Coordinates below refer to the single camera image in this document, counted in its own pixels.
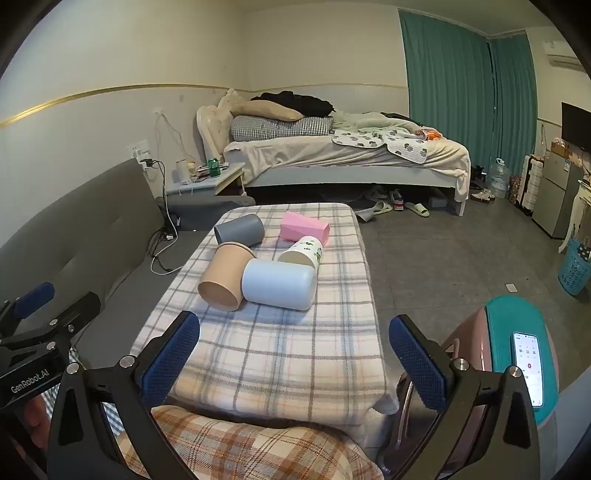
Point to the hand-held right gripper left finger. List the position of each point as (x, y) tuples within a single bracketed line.
[(170, 367)]

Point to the white sneakers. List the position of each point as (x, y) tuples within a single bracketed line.
[(482, 196)]

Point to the orange packet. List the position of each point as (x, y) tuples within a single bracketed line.
[(430, 134)]

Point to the pink cup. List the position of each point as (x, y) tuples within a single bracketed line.
[(302, 227)]

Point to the cardboard box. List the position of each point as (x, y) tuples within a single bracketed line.
[(559, 147)]

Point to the grey fridge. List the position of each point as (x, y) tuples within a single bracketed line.
[(554, 198)]

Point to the teal round cushion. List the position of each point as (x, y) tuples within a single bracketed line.
[(501, 323)]

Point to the white air conditioner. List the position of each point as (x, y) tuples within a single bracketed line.
[(561, 55)]

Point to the blue checked cloth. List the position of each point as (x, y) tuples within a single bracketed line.
[(112, 417)]

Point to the blue laundry basket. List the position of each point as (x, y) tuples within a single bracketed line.
[(572, 272)]

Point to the light blue nightstand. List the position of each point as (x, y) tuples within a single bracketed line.
[(217, 181)]

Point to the black television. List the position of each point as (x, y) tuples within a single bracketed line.
[(576, 127)]

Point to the green can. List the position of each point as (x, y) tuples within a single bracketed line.
[(213, 168)]

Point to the teal curtain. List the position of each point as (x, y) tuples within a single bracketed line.
[(443, 74)]

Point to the light green slipper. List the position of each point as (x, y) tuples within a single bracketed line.
[(381, 207), (417, 210)]

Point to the checked folded quilt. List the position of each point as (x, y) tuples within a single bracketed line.
[(277, 128)]

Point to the beige cup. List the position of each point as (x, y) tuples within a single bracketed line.
[(224, 277)]

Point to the white jar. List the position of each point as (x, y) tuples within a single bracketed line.
[(182, 171)]

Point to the white headboard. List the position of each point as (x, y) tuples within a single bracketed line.
[(212, 129)]

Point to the black clothes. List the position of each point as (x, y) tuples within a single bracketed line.
[(295, 102)]

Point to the light green blanket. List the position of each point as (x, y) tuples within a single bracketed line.
[(369, 121)]

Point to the large water jug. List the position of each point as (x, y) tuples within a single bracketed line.
[(498, 181)]

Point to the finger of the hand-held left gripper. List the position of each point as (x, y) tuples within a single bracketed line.
[(34, 295), (76, 311)]

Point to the beige bed sheet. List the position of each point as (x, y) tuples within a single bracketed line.
[(300, 154)]

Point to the grey sofa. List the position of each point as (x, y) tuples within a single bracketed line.
[(92, 249)]

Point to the white printed cup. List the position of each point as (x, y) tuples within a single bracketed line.
[(300, 254)]

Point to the smartphone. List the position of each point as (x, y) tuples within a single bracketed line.
[(531, 364)]

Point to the grey cup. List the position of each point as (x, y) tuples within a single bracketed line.
[(238, 229)]

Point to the beige pillow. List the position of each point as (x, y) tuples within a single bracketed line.
[(265, 110)]

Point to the white suitcase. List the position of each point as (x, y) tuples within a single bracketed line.
[(531, 184)]

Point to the white wall power socket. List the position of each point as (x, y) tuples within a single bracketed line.
[(138, 154)]

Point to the light blue cup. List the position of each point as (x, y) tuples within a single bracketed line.
[(277, 284)]

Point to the plaid table blanket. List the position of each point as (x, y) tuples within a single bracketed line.
[(277, 355)]

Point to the bed with bedding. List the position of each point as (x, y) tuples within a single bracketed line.
[(351, 181)]

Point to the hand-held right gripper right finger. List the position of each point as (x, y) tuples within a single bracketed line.
[(415, 369)]

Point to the person's orange plaid leg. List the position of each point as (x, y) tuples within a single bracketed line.
[(240, 447)]

